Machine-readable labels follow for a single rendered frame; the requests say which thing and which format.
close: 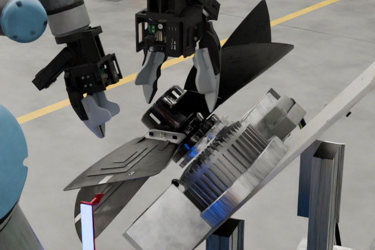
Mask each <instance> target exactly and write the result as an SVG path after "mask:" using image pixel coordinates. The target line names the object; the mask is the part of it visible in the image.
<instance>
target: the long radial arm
mask: <svg viewBox="0 0 375 250"><path fill-rule="evenodd" d="M276 102H277V99H276V98H275V97H274V96H273V95H272V94H271V93H268V94H267V93H266V94H265V95H263V96H262V97H261V98H260V99H259V100H258V101H257V102H256V103H255V104H254V105H253V106H252V107H251V108H250V109H249V111H248V112H247V113H246V114H245V115H244V116H243V117H242V118H241V119H240V120H239V121H240V123H241V124H242V126H243V127H247V126H248V125H249V124H251V125H252V126H253V127H254V128H255V129H256V130H257V131H258V132H259V133H260V134H261V135H262V136H263V137H264V138H265V139H266V140H268V139H270V138H271V137H272V136H275V135H274V134H273V133H272V132H271V129H270V128H269V126H268V125H266V123H267V122H266V121H265V120H264V118H263V117H264V115H265V114H266V113H267V111H268V110H269V109H270V108H271V107H272V106H273V105H274V104H275V103H276ZM289 134H290V133H289ZM289 134H288V135H287V136H286V137H285V138H284V139H283V140H282V142H284V141H285V140H286V138H287V137H288V136H289Z"/></svg>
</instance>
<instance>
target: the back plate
mask: <svg viewBox="0 0 375 250"><path fill-rule="evenodd" d="M374 86H375V62H374V63H373V64H372V65H370V66H369V67H368V68H367V69H366V70H365V71H364V72H362V73H361V74H360V76H359V77H357V78H356V79H355V80H354V81H353V82H352V83H351V84H350V85H348V86H347V87H346V88H345V89H344V90H343V91H342V92H341V93H340V94H339V95H338V96H337V97H336V98H335V99H333V100H332V101H331V102H330V103H329V104H328V105H327V106H326V107H325V108H324V109H323V110H322V111H321V112H320V113H318V114H317V115H316V116H315V117H314V118H313V119H312V120H311V121H310V122H309V123H308V124H307V125H306V126H304V127H303V128H302V129H301V130H300V131H299V132H298V133H297V134H295V135H294V136H293V137H292V138H291V139H290V140H289V141H288V142H287V143H286V144H285V145H286V146H287V147H288V149H287V151H286V153H285V154H284V156H283V157H282V159H280V161H279V162H278V163H277V165H276V166H275V167H274V168H273V169H272V170H271V171H270V172H269V174H268V175H267V176H266V177H265V178H264V179H263V180H262V181H261V182H260V183H259V184H258V185H257V186H256V187H255V188H254V189H253V191H252V192H251V193H250V194H249V195H248V196H247V197H246V198H245V199H244V200H243V201H242V202H241V203H239V204H238V205H237V206H236V207H235V208H234V209H233V210H232V211H231V212H230V213H229V214H228V215H227V216H226V217H225V218H224V219H222V220H221V221H220V222H219V223H218V224H217V225H215V226H214V227H213V228H212V229H211V230H210V231H209V232H208V233H207V234H206V235H205V237H204V238H203V239H202V240H201V241H200V242H199V243H198V244H197V245H196V246H195V247H194V248H193V249H192V250H194V249H195V248H196V247H197V246H199V245H200V244H201V243H202V242H203V241H204V240H206V239H207V238H208V237H209V236H210V235H211V234H212V233H213V232H214V231H215V230H217V229H218V228H219V227H220V226H221V225H222V224H223V223H224V222H225V221H226V220H228V219H229V218H230V217H231V216H232V215H233V214H234V213H235V212H236V211H237V210H239V209H240V208H241V207H242V206H243V205H244V204H245V203H246V202H247V201H248V200H249V199H251V198H252V197H253V196H254V195H255V194H257V193H258V192H259V191H260V190H261V189H262V188H263V187H264V186H265V185H266V184H268V183H269V182H270V181H271V180H272V179H273V178H274V177H275V176H276V175H277V174H279V173H280V172H281V171H282V170H283V169H284V168H285V167H286V166H287V165H288V164H289V163H291V162H292V161H293V160H294V159H295V158H296V157H297V156H298V155H299V154H300V153H302V152H303V151H304V150H305V149H306V148H308V147H309V146H310V145H311V144H312V143H313V142H314V141H315V140H316V139H317V138H318V137H320V136H321V135H322V134H323V133H324V132H325V131H326V130H327V129H328V128H329V127H331V126H332V125H333V124H334V123H335V122H336V121H337V120H338V119H339V118H340V117H342V116H343V115H344V114H345V113H346V112H347V111H348V110H350V109H351V107H353V106H354V105H355V104H356V103H357V102H358V101H360V100H361V99H362V98H363V97H364V96H365V95H366V94H367V93H368V92H369V91H371V90H372V89H373V88H374Z"/></svg>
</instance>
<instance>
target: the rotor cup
mask: <svg viewBox="0 0 375 250"><path fill-rule="evenodd" d="M173 91H174V92H175V93H176V94H177V95H179V96H180V95H181V94H183V93H184V92H185V91H184V90H183V89H182V88H181V87H180V86H179V85H177V84H175V85H173V86H172V87H170V88H169V89H168V90H167V91H166V92H165V93H163V95H162V96H160V97H159V98H158V100H156V101H155V102H154V103H153V105H151V107H150V108H149V109H148V110H147V111H146V112H145V114H144V115H143V116H142V117H141V122H142V123H143V124H144V125H145V126H146V127H147V128H148V129H149V130H150V129H158V130H162V131H169V132H176V133H183V134H185V135H186V136H187V138H186V139H185V140H184V141H183V142H182V143H181V144H180V146H179V147H178V149H177V150H176V152H175V153H174V155H173V156H172V158H171V159H172V160H173V162H174V163H178V162H179V161H180V160H181V159H182V158H183V157H184V156H185V155H186V154H187V153H188V152H189V151H190V150H191V148H192V147H193V146H194V145H195V144H196V143H197V142H198V141H199V140H200V139H201V138H202V137H203V136H204V135H205V134H206V133H207V132H208V131H209V130H210V129H211V128H212V127H213V126H214V125H215V124H216V123H217V122H218V121H219V120H220V118H219V117H218V116H217V115H216V114H212V115H211V116H210V117H209V118H208V119H203V118H202V117H201V116H200V115H199V112H194V111H191V110H186V109H182V108H177V107H174V105H175V104H176V99H177V97H176V96H175V95H174V94H173V93H172V92H173ZM151 113H152V114H153V115H154V116H155V117H156V118H157V119H158V120H159V121H160V122H161V123H160V124H158V123H157V122H156V121H155V120H154V119H153V118H152V117H151V116H150V114H151Z"/></svg>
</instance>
